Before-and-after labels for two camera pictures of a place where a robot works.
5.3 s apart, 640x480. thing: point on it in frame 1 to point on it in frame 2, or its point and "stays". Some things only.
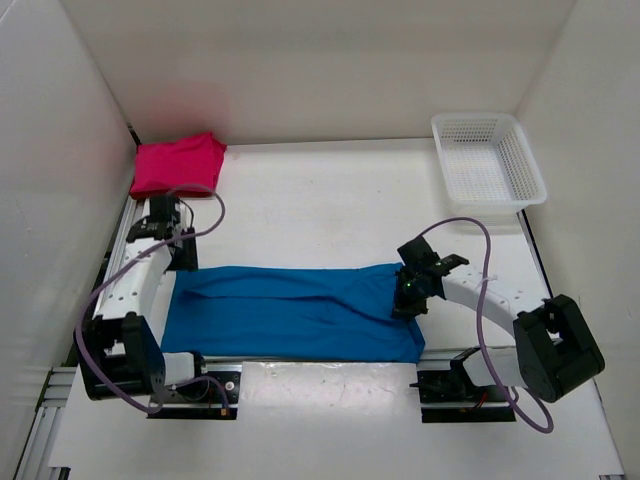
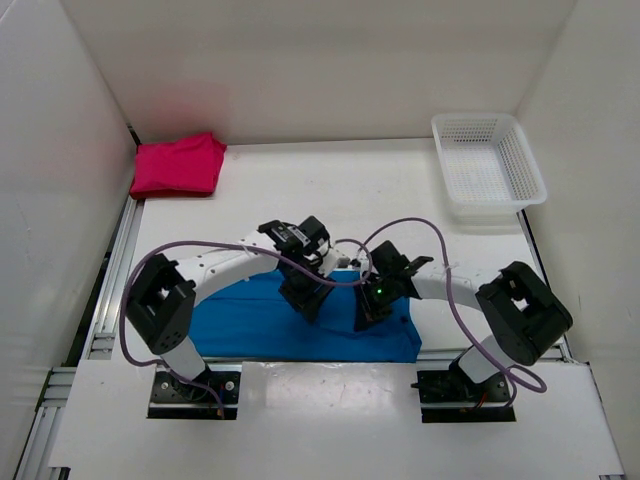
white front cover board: (358, 419) stays
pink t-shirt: (190, 166) stays
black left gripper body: (185, 258) to (298, 286)
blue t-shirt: (289, 314) stays
